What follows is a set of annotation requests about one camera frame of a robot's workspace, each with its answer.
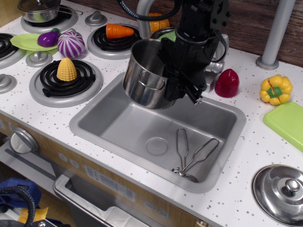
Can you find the purple striped toy onion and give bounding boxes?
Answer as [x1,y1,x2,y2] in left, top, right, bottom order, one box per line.
[57,32,85,59]

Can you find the silver toy faucet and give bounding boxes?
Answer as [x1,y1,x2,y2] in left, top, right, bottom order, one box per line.
[136,0,229,93]

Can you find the left black burner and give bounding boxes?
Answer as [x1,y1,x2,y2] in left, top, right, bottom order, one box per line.
[0,33,26,69]

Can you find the black burner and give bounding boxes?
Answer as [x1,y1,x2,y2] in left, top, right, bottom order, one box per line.
[0,33,26,69]
[87,24,141,60]
[29,60,103,108]

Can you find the back right black burner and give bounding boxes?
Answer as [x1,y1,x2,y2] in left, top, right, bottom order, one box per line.
[87,24,141,60]

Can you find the front right black burner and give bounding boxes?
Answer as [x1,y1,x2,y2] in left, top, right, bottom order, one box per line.
[29,60,103,108]

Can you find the yellow toy corn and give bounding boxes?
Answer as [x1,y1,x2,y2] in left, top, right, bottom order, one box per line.
[57,58,78,82]

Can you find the green toy bitter gourd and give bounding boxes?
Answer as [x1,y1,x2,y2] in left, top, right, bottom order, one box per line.
[158,31,176,42]

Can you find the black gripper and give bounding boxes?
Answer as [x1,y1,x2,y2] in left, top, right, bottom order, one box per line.
[159,33,220,105]

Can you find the red toy pepper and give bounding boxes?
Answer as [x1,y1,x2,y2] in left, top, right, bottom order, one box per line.
[214,69,240,98]

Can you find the grey sink basin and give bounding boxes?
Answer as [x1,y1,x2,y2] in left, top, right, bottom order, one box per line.
[70,73,246,193]

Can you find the stainless steel pot lid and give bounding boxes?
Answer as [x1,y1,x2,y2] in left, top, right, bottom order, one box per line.
[251,165,303,227]

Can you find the blue tool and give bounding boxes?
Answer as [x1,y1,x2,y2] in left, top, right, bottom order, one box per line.
[0,178,42,211]

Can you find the metal wire tongs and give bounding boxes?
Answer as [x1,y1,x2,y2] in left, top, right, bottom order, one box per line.
[171,128,220,183]

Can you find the orange toy pumpkin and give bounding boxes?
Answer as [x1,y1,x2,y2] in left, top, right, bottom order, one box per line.
[150,19,170,34]

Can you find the steel bowl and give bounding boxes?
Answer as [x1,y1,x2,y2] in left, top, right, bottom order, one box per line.
[151,27,175,39]

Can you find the small lidded steel pot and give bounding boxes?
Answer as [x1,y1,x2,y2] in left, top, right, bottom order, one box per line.
[18,0,83,23]

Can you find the back left burner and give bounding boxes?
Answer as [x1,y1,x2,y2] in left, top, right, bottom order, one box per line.
[20,4,79,34]

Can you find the silver oven dial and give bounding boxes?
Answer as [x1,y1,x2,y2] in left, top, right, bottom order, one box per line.
[9,127,39,154]

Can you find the purple toy eggplant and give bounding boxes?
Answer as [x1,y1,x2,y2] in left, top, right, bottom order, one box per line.
[37,28,61,47]

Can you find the silver left stove knob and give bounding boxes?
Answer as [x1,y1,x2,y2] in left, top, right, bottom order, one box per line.
[0,74,17,94]

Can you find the orange toy carrot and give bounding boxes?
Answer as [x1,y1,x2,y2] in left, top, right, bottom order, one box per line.
[106,24,134,39]

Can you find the green plastic cutting board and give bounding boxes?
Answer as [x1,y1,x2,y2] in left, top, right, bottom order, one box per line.
[263,101,303,152]

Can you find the yellow toy bell pepper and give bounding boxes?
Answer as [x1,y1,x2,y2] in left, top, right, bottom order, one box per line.
[259,74,293,105]

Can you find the grey vertical pole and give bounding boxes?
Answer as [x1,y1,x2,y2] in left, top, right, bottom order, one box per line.
[256,0,295,70]

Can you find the black cable lower left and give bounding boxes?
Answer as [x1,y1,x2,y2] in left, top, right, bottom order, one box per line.
[0,186,36,227]

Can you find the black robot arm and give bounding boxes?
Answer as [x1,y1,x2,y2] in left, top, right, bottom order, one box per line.
[159,0,230,104]

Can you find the silver stove knob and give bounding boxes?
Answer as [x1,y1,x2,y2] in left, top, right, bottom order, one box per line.
[26,51,53,68]
[85,10,107,26]
[0,74,17,94]

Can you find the grey oven door handle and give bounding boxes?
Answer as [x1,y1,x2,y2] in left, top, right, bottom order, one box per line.
[53,175,147,227]

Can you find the light green plastic plate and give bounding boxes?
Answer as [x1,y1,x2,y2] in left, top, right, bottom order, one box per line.
[10,34,57,51]

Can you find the silver back stove knob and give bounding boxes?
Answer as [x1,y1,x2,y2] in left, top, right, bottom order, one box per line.
[85,10,107,26]

